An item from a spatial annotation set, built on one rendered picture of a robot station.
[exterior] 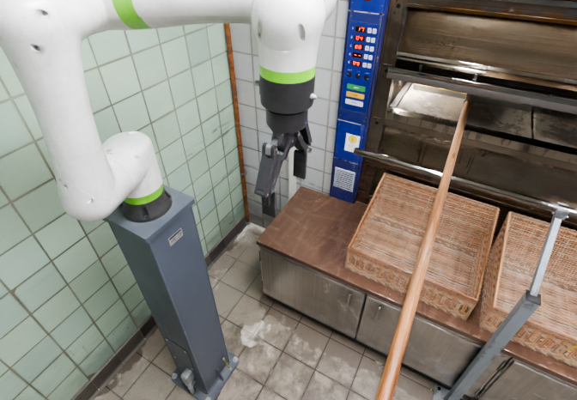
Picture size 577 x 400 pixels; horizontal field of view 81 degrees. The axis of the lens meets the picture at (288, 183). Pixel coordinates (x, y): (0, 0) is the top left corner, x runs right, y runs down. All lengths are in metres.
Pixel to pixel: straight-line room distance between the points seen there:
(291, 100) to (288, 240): 1.31
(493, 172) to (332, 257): 0.83
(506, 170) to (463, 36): 0.62
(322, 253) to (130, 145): 1.10
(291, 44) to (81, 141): 0.49
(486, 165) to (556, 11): 0.63
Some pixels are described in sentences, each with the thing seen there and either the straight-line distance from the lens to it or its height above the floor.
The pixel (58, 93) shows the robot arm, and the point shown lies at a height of 1.67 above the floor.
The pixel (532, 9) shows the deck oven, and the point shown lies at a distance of 1.54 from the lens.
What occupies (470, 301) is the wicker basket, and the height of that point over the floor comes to 0.72.
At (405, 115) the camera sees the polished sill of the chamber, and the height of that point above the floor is 1.18.
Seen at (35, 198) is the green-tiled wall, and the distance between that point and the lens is 1.49.
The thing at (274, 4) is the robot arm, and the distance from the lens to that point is 0.51.
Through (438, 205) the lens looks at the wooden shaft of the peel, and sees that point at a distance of 1.17.
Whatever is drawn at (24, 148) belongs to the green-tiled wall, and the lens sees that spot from 1.41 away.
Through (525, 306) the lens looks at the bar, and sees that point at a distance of 1.41.
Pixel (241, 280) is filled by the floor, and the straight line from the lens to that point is 2.38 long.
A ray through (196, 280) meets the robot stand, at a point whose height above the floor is 0.83.
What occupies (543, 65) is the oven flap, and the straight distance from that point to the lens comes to 1.57.
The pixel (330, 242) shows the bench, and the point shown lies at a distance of 1.81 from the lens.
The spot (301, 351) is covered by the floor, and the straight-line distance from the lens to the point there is 2.13.
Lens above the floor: 1.93
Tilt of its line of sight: 39 degrees down
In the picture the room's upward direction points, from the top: straight up
